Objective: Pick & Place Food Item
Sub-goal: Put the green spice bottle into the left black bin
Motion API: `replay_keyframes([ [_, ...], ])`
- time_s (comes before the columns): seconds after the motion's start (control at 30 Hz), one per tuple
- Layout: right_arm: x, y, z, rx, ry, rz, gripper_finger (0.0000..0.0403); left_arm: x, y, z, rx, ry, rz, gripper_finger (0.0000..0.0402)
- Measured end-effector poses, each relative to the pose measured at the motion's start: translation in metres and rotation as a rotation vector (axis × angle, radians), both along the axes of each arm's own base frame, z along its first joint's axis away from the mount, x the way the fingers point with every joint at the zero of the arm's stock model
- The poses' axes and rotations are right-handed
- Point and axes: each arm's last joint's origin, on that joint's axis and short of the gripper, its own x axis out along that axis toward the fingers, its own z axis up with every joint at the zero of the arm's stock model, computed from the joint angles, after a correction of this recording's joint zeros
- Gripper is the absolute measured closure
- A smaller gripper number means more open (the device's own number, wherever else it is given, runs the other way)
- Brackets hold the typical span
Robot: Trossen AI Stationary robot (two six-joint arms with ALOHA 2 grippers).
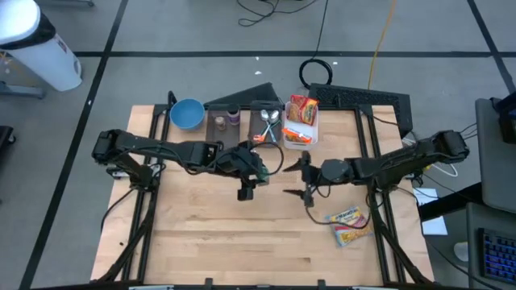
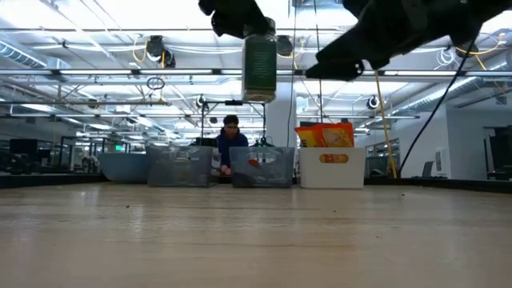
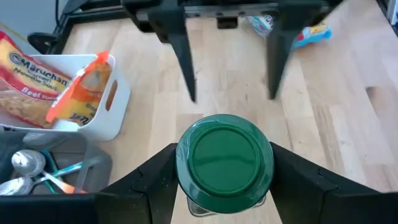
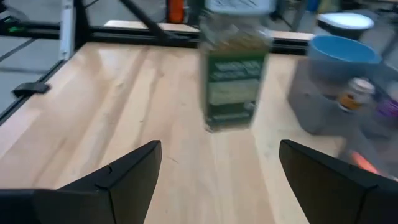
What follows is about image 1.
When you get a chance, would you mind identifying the grey keyboard desk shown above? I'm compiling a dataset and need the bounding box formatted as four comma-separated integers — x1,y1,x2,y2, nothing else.
466,201,516,290

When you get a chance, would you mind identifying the black chair base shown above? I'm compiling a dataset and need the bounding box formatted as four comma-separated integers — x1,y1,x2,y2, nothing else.
0,125,17,146

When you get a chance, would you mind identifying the white paper sheet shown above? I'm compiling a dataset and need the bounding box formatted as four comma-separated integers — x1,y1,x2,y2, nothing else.
411,187,449,237

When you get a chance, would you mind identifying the backlit keyboard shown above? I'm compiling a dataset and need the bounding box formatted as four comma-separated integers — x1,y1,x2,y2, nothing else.
477,227,516,285

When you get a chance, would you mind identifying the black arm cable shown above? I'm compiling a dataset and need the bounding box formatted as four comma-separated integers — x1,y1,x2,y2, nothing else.
177,140,285,177
305,197,372,230

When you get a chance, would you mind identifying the blue ramen packet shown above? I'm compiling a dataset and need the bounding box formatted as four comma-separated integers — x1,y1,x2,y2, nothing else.
324,205,374,248

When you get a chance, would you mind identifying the white cable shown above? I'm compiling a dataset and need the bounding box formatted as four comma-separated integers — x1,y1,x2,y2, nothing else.
402,136,460,178

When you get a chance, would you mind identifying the orange handle spoon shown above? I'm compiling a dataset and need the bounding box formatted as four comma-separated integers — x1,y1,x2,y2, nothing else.
252,109,280,144

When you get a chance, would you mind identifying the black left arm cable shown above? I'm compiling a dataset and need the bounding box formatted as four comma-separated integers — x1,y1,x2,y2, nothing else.
177,140,285,177

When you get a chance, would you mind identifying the blue bowl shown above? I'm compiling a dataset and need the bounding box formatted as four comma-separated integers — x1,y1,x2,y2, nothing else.
169,98,206,131

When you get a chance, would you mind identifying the white plastic bin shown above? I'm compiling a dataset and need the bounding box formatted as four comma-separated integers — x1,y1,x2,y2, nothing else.
282,99,320,151

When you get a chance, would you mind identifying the red beef ramen packet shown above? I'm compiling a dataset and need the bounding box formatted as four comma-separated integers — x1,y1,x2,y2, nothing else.
288,93,320,126

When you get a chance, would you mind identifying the white trash can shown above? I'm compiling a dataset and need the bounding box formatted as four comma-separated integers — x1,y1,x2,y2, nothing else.
0,0,84,93

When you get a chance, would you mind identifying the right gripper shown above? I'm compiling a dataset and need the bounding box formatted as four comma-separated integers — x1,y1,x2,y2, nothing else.
282,151,325,209

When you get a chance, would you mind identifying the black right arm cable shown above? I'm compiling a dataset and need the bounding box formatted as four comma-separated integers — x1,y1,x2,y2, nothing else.
305,197,372,230

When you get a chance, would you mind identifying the black desk device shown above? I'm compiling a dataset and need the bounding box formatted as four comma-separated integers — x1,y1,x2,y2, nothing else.
489,96,516,145

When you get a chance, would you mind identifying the black triangular panel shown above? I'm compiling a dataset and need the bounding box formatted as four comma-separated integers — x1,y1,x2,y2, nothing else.
203,82,282,110

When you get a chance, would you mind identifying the black desk leg bar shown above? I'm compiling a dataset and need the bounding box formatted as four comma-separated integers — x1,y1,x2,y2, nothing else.
418,183,485,222

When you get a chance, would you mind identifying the grey stand base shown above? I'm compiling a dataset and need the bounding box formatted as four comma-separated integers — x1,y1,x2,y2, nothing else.
0,80,45,100

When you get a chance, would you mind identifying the grey plastic bin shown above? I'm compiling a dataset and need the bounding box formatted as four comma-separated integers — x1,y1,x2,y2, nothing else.
205,103,244,150
248,100,285,148

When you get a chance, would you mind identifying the black aluminium table frame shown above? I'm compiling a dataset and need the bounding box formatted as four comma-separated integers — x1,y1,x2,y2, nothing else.
92,90,435,285

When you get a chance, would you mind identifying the yellow floor cable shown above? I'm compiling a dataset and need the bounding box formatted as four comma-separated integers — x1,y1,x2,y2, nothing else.
367,0,398,90

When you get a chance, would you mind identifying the orange chicken ramen packet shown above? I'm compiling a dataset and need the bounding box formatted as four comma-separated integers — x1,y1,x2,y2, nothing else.
281,126,314,145

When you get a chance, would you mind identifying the loose black floor cable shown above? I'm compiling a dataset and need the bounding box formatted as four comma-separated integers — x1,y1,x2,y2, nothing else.
235,0,323,27

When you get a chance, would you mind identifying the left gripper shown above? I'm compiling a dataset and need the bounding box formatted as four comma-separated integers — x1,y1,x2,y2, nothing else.
218,144,266,203

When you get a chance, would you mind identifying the silver metal spoon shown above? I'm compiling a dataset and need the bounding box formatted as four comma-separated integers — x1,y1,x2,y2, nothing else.
260,109,279,143

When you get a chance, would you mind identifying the coiled black floor cable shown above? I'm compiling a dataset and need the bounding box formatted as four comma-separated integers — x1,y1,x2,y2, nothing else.
298,0,335,90

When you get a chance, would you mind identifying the black perforated panel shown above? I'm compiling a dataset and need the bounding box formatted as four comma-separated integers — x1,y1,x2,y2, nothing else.
308,83,414,134

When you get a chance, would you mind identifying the white computer mouse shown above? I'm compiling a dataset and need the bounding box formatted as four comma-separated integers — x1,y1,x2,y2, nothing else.
453,241,471,263

